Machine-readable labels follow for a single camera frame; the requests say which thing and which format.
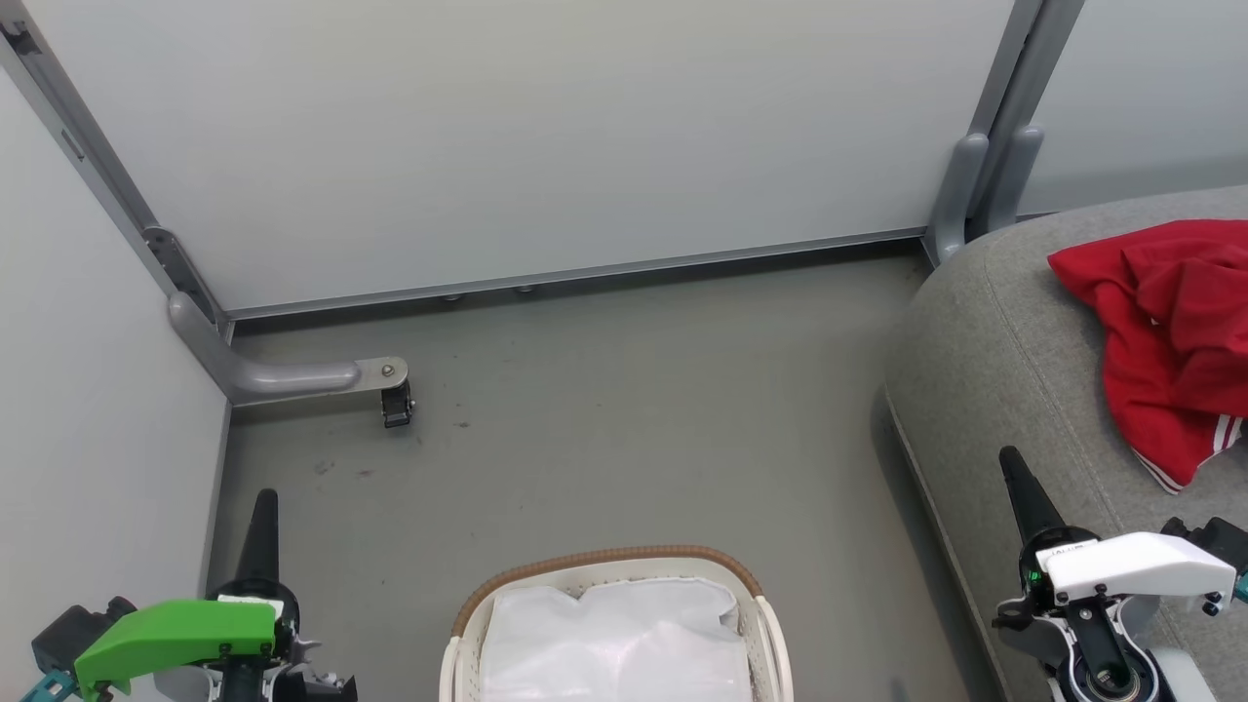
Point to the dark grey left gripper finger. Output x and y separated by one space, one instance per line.
263 546

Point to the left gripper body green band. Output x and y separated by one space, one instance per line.
175 629

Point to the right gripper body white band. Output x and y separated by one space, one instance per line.
1131 570

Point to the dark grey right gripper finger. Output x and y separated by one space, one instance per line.
1032 502

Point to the red garment with white stripes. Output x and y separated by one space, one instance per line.
1170 341

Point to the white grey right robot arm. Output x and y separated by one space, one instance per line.
1092 653

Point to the white laundry basket brown rim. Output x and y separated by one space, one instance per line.
458 643

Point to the white basket liner cloth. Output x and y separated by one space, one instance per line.
614 643

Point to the grey upholstered sofa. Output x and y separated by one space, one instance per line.
1014 390

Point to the grey partition foot with plate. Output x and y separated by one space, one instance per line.
283 375

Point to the small black caster wheel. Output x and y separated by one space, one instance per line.
397 405

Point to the grey partition support foot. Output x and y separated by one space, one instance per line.
1009 175
954 195

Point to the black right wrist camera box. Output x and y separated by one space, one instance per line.
1214 541

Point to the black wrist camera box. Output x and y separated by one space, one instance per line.
1214 541
68 629

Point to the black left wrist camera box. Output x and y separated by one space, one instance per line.
68 629

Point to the aluminium partition bottom rail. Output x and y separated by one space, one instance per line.
575 275

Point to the aluminium partition corner post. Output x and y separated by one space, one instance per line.
93 161

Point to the aluminium partition double post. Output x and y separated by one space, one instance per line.
1029 68

